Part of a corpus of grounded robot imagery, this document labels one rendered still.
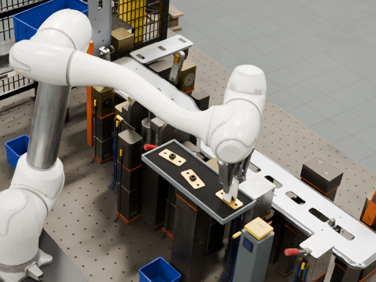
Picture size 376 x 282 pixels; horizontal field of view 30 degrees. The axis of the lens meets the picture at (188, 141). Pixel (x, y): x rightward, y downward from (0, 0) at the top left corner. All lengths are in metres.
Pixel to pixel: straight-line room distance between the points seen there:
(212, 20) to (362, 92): 1.32
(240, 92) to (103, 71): 0.37
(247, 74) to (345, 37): 3.77
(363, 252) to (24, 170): 1.11
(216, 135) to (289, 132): 1.52
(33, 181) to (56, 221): 0.34
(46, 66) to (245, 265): 0.81
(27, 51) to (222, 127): 0.59
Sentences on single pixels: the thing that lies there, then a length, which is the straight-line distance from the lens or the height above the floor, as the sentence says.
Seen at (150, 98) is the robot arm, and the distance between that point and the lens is 1.79.
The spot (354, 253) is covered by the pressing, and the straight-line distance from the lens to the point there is 2.25.
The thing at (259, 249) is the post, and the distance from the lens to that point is 2.02.
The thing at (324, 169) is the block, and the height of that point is 1.03.
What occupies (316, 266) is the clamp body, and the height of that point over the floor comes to 1.02.
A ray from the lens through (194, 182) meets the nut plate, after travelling 2.12.
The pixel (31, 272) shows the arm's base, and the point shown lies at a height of 0.79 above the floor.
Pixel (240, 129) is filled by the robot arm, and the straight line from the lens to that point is 1.67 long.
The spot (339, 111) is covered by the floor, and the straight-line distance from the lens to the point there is 4.66.
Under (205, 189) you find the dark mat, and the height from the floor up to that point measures 1.16.
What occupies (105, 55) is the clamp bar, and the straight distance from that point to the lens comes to 2.62.
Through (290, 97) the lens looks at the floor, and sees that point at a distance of 4.69.
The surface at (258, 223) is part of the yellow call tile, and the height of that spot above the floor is 1.16.
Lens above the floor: 2.56
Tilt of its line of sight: 38 degrees down
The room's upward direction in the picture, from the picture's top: 6 degrees clockwise
